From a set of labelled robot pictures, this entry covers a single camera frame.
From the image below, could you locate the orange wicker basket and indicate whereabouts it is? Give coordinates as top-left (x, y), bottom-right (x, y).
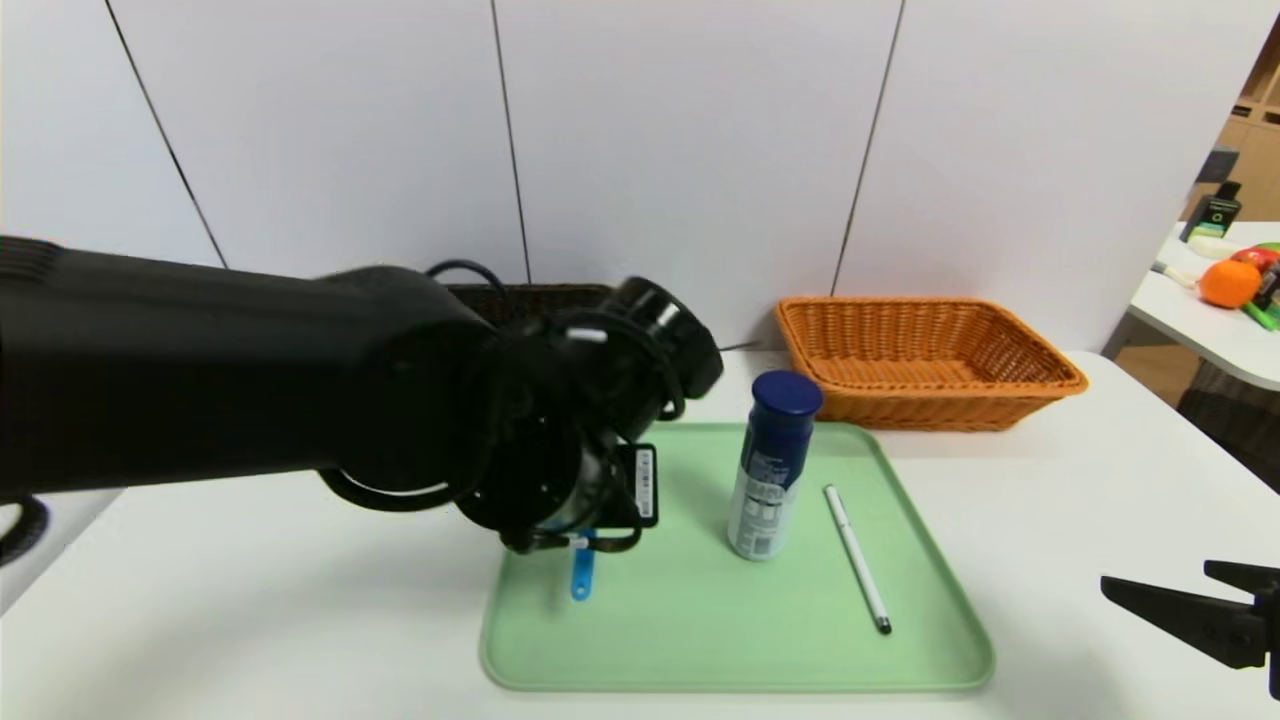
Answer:
top-left (775, 296), bottom-right (1090, 433)

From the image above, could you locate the white stylus pen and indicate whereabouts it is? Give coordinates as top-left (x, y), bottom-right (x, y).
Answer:
top-left (824, 485), bottom-right (894, 636)

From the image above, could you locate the light green plastic tray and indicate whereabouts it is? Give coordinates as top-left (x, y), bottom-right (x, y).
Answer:
top-left (481, 421), bottom-right (997, 693)

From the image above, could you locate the wooden cabinet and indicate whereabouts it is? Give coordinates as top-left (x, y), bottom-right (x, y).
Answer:
top-left (1185, 20), bottom-right (1280, 223)

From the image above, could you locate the orange fruit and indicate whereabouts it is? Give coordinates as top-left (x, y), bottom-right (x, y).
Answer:
top-left (1198, 260), bottom-right (1263, 309)

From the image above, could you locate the black box green logo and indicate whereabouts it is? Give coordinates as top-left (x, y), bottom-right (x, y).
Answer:
top-left (1180, 182), bottom-right (1244, 243)

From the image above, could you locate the dark chair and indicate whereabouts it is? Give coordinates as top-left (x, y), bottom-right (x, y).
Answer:
top-left (1178, 360), bottom-right (1280, 493)

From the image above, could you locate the white side table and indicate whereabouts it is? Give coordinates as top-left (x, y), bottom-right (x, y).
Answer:
top-left (1130, 222), bottom-right (1280, 393)

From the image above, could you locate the dark brown wicker basket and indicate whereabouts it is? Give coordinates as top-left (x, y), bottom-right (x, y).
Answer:
top-left (445, 284), bottom-right (617, 333)

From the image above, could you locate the blue-capped spray can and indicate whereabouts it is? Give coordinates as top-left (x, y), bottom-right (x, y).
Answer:
top-left (727, 370), bottom-right (825, 562)

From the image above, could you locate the wooden spoon blue handle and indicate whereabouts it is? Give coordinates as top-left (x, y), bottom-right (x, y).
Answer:
top-left (570, 530), bottom-right (598, 603)

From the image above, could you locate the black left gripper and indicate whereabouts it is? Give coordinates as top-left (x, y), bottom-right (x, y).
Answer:
top-left (572, 442), bottom-right (659, 529)

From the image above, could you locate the black camera cable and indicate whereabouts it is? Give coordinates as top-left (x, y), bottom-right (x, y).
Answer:
top-left (428, 259), bottom-right (511, 301)

